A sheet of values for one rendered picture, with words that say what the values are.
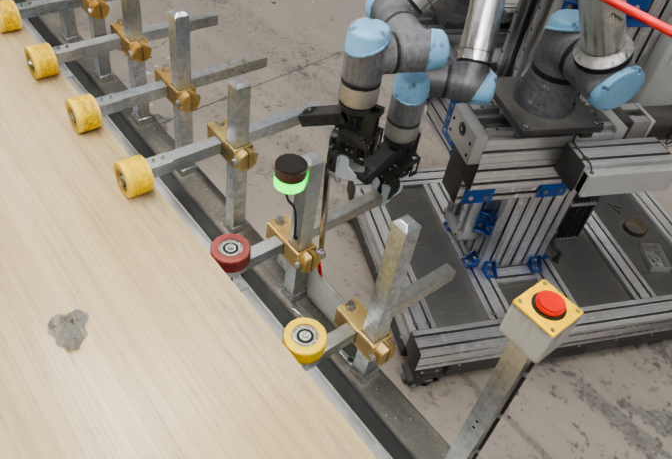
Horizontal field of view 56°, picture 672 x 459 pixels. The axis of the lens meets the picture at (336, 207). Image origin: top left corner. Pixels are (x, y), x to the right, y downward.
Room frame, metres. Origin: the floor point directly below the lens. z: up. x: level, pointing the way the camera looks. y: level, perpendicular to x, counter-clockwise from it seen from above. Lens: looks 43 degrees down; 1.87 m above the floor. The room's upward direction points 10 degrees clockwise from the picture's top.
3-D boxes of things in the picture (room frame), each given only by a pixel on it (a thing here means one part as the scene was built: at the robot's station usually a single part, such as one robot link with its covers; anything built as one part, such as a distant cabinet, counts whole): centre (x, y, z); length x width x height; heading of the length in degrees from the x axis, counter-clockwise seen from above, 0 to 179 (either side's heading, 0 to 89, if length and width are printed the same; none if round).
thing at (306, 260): (0.93, 0.08, 0.85); 0.14 x 0.06 x 0.05; 46
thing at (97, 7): (1.63, 0.79, 0.95); 0.14 x 0.06 x 0.05; 46
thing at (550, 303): (0.57, -0.30, 1.22); 0.04 x 0.04 x 0.02
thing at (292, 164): (0.89, 0.09, 1.01); 0.06 x 0.06 x 0.22; 46
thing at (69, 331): (0.60, 0.42, 0.91); 0.09 x 0.07 x 0.02; 22
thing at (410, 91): (1.16, -0.11, 1.12); 0.09 x 0.08 x 0.11; 177
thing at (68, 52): (1.48, 0.61, 0.95); 0.50 x 0.04 x 0.04; 136
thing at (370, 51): (1.02, -0.01, 1.29); 0.09 x 0.08 x 0.11; 116
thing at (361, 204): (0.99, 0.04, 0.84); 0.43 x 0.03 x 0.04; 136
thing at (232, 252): (0.84, 0.19, 0.85); 0.08 x 0.08 x 0.11
